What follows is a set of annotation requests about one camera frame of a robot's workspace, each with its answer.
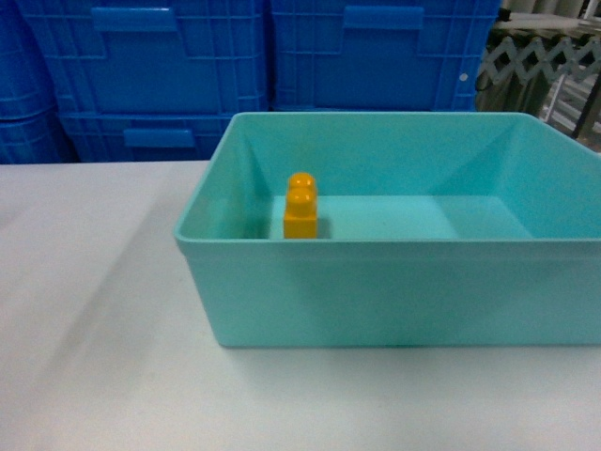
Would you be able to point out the yellow toy block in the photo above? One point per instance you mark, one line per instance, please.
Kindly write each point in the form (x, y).
(300, 217)

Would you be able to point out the teal plastic box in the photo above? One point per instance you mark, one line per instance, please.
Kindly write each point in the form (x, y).
(433, 229)

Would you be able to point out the blue crate upper right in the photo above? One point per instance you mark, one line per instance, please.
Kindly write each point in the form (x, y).
(379, 55)

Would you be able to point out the blue crate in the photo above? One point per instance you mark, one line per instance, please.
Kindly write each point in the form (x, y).
(37, 139)
(379, 55)
(26, 86)
(144, 138)
(153, 57)

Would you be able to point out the blue crate lower middle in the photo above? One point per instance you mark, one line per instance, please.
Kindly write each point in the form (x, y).
(144, 138)

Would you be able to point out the blue crate upper middle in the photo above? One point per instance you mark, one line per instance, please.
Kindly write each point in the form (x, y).
(153, 57)

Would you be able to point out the blue crate lower left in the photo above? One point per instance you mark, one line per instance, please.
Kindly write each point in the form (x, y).
(37, 139)

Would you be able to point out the blue crate upper left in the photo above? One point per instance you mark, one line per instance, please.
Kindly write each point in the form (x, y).
(26, 86)

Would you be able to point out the grey accordion barrier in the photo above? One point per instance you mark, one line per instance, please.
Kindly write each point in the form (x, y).
(545, 62)

